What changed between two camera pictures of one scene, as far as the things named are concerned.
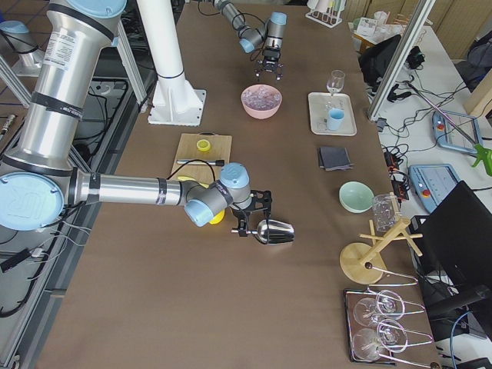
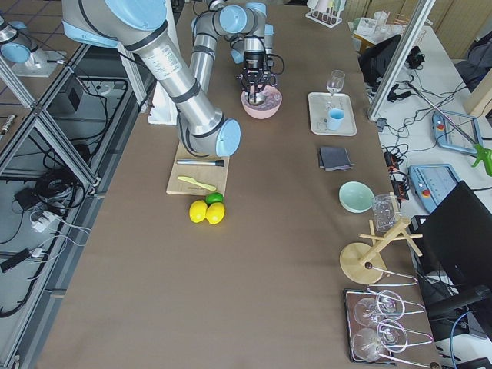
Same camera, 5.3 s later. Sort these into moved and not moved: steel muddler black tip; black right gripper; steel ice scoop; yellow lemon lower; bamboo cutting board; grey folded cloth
Moved: steel ice scoop; black right gripper
Not moved: yellow lemon lower; steel muddler black tip; grey folded cloth; bamboo cutting board
